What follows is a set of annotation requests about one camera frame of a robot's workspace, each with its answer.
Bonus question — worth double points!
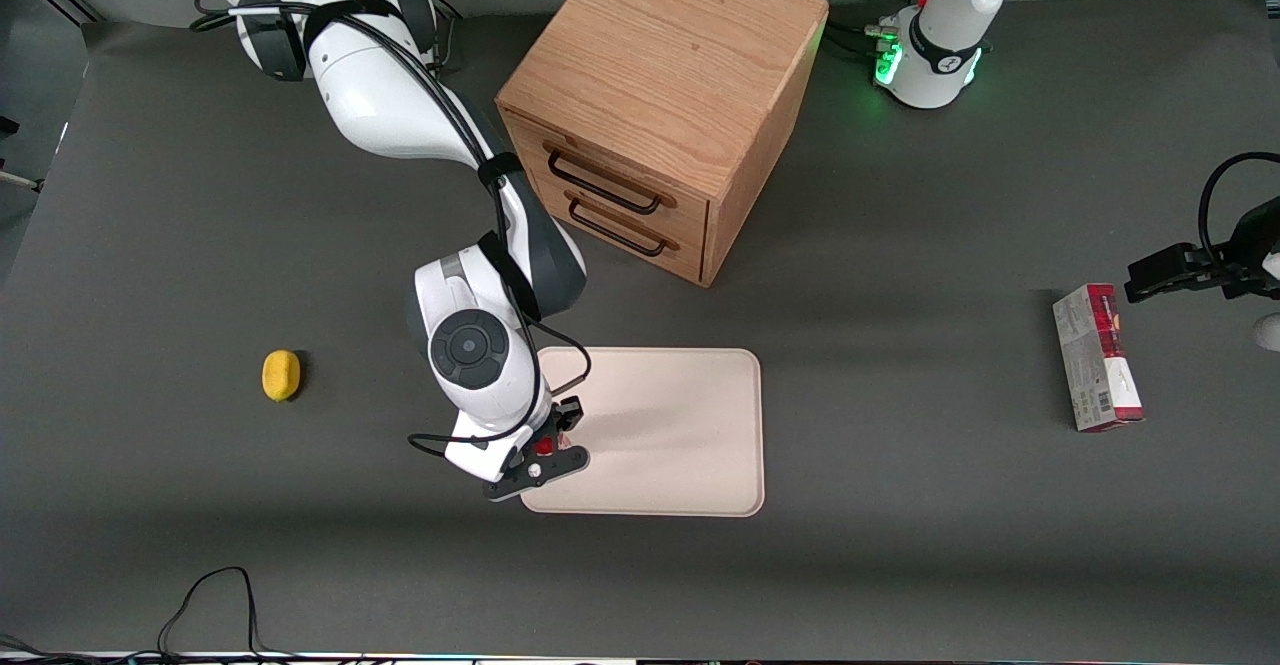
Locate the black cable at table edge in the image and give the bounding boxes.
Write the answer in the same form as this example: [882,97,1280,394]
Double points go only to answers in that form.
[0,566,331,664]

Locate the black right base cables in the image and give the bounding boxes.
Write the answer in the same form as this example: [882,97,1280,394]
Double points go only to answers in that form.
[428,0,467,72]

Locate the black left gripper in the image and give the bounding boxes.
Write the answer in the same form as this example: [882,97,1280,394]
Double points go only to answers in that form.
[1124,200,1280,304]

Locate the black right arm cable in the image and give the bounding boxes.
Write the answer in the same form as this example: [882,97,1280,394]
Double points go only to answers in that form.
[192,0,593,458]

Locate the black drawer handle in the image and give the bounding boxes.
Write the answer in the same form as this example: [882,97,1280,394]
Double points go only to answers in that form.
[567,194,669,258]
[546,146,664,216]

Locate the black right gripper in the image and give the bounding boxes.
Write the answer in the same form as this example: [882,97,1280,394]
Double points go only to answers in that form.
[483,396,592,503]

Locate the yellow lemon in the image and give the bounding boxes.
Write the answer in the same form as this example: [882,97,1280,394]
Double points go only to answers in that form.
[261,349,302,403]

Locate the red and grey carton box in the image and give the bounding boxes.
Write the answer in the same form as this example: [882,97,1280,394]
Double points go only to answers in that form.
[1051,283,1146,434]

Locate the cream rectangular tray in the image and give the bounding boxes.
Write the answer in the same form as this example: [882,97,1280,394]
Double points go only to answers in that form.
[519,346,766,518]

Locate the black left base cables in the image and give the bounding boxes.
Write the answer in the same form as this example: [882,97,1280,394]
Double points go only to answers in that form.
[824,0,937,62]

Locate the wooden drawer cabinet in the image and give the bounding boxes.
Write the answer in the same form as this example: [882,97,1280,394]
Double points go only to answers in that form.
[495,0,830,289]

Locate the black base cables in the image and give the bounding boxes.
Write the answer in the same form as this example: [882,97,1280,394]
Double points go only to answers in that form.
[428,0,467,72]
[824,0,937,62]

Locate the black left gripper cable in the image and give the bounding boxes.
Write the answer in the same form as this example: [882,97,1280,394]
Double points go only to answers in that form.
[1197,151,1280,268]

